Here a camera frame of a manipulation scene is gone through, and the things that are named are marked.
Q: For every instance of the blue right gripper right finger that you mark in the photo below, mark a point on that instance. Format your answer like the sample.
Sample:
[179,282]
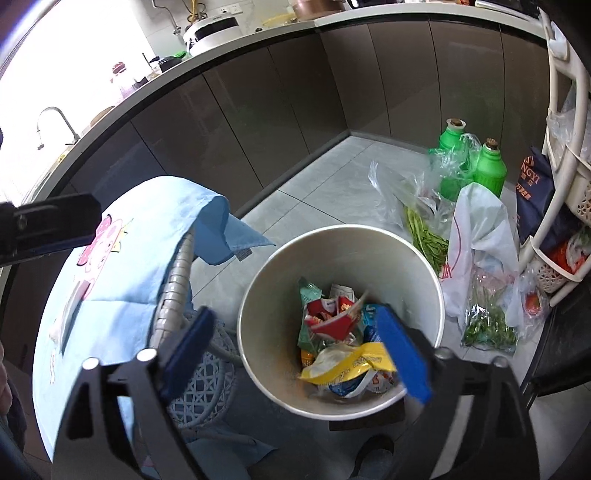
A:
[404,346]

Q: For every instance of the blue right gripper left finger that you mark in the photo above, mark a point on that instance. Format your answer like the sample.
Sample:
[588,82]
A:
[181,352]

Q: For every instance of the yellow snack wrapper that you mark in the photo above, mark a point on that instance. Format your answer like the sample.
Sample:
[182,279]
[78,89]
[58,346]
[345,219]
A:
[340,363]

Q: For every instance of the white fish printed wrapper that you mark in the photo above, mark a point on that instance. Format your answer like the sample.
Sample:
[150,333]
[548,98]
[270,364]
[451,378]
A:
[375,382]

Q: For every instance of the paper leaflet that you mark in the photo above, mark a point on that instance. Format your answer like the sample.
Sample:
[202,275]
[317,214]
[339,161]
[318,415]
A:
[347,292]

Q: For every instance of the blue blister pill pack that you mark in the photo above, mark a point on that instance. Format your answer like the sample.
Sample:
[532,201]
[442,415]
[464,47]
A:
[370,330]

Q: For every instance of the blue owl silver snack bag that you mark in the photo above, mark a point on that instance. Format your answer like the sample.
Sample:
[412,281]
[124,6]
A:
[333,319]

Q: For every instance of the white round trash bin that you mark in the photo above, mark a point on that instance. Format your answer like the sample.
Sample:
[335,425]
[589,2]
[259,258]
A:
[370,260]

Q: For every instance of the grey kitchen cabinet counter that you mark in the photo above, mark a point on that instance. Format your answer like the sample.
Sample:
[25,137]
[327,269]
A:
[245,116]

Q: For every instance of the wicker round table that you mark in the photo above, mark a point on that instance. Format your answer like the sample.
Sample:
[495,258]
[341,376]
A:
[201,381]

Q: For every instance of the light blue cartoon tablecloth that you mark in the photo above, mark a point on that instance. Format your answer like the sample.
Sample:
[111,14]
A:
[104,300]

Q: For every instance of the clear bag of green herbs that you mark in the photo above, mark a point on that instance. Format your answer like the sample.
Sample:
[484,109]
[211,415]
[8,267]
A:
[500,315]

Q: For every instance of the chrome sink faucet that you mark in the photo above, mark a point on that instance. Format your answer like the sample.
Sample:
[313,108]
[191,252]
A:
[54,129]

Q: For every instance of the white plastic shopping bag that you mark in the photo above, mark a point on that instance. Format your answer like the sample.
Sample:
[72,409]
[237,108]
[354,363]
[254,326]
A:
[481,237]

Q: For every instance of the clear bag of green beans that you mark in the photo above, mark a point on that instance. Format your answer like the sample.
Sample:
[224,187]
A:
[409,203]

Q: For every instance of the white plastic storage rack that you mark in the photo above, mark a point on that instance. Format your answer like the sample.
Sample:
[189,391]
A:
[571,172]

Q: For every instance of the right green plastic bottle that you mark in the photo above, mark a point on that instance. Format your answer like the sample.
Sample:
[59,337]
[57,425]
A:
[490,170]

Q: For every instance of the green plastic bottle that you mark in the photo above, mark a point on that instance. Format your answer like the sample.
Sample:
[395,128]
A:
[453,161]
[490,170]

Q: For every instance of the left green plastic bottle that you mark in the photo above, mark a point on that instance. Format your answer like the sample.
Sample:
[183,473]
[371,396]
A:
[453,161]

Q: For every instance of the navy blue shopping bag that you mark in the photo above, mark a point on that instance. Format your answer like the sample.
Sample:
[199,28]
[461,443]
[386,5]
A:
[534,190]

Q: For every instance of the white rice cooker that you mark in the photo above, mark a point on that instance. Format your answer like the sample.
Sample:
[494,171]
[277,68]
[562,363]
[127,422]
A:
[209,33]

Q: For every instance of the copper cooking pot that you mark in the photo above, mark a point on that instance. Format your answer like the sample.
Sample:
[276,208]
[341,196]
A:
[313,9]

